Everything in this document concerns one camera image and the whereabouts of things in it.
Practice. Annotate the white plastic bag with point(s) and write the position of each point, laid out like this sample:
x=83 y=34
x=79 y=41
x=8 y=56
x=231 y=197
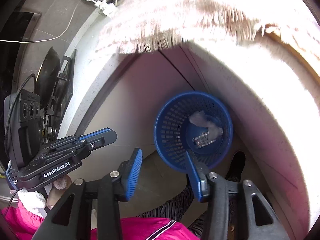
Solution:
x=200 y=119

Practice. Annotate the left hand white glove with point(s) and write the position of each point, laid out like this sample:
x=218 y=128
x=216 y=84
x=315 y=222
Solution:
x=37 y=203

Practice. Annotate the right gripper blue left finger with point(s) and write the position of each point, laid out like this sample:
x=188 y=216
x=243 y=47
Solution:
x=129 y=173

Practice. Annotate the striped trouser legs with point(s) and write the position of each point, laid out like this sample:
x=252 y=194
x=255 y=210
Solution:
x=176 y=207

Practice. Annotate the black shoe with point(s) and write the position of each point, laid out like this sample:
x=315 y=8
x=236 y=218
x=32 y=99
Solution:
x=236 y=167

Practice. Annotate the white power strip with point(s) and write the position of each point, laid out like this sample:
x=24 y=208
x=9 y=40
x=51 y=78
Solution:
x=105 y=8

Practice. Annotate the pink plaid fringed cloth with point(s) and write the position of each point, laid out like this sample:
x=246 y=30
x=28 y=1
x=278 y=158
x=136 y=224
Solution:
x=148 y=25

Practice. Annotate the blue plastic waste basket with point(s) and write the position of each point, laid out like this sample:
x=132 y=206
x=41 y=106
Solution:
x=174 y=133

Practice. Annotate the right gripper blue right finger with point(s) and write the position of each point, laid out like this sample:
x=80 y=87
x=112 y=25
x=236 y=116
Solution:
x=197 y=172

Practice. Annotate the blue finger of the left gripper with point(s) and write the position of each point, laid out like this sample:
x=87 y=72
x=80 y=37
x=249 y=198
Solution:
x=108 y=139
x=94 y=135

